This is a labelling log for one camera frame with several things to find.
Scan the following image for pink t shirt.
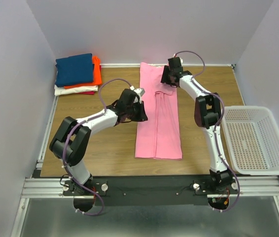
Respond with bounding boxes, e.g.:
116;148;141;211
135;62;182;160

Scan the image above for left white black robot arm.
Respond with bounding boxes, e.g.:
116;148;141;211
49;87;148;195

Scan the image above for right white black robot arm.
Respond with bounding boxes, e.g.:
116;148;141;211
161;57;234;194

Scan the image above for folded red t shirt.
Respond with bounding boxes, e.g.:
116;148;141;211
78;91;96;95

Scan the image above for folded orange t shirt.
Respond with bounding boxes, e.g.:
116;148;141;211
64;56;102;89

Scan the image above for folded blue t shirt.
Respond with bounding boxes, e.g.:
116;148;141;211
55;53;94;87

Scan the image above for folded white t shirt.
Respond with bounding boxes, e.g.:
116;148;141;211
54;85;98;96

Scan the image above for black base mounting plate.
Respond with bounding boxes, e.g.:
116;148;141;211
63;175;238;209

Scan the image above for white plastic laundry basket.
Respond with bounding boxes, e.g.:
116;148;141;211
222;106;279;176

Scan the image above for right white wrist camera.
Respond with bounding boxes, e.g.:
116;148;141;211
173;53;183;65

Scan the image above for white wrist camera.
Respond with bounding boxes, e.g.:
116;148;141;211
173;53;183;65
129;86;145;103

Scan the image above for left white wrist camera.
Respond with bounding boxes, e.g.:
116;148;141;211
129;86;145;103

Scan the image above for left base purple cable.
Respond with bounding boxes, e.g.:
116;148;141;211
74;182;105;216

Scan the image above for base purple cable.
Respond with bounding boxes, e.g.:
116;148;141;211
212;170;241;213
74;182;105;216

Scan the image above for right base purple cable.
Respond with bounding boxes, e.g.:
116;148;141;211
212;170;241;213

